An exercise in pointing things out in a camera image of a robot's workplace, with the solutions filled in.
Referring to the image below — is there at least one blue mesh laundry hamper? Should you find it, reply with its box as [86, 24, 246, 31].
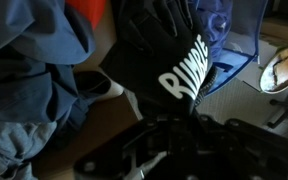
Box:
[190, 0, 270, 98]

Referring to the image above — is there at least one white rounded tube object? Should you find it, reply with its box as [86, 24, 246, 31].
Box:
[73, 69, 126, 102]

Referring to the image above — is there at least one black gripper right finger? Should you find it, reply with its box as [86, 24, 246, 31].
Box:
[196, 114, 288, 180]

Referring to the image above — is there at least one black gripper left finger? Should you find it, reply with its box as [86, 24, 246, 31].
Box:
[73, 114, 193, 180]

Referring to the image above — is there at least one round decorated tray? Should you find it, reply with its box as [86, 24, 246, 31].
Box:
[258, 43, 288, 95]

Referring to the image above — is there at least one orange fabric item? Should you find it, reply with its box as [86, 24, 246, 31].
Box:
[64, 0, 108, 30]

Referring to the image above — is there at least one navy blue garment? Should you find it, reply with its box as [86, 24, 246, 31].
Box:
[0, 0, 97, 141]

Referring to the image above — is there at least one light blue grey sweatshirt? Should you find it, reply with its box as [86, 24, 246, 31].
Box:
[0, 114, 59, 180]

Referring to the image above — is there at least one black glove with white print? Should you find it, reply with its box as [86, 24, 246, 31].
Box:
[98, 0, 218, 118]

